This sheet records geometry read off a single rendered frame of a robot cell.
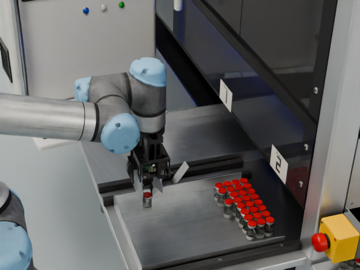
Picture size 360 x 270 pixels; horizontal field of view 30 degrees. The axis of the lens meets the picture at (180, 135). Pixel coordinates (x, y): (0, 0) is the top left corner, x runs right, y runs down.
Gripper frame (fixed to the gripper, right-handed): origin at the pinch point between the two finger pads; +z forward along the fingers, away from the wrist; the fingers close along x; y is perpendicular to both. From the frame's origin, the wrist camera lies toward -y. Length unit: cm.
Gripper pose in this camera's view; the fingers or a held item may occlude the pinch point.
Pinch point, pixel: (146, 190)
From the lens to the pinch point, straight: 161.8
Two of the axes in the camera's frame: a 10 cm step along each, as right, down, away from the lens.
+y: 3.1, 5.3, -7.9
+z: -0.2, 8.3, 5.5
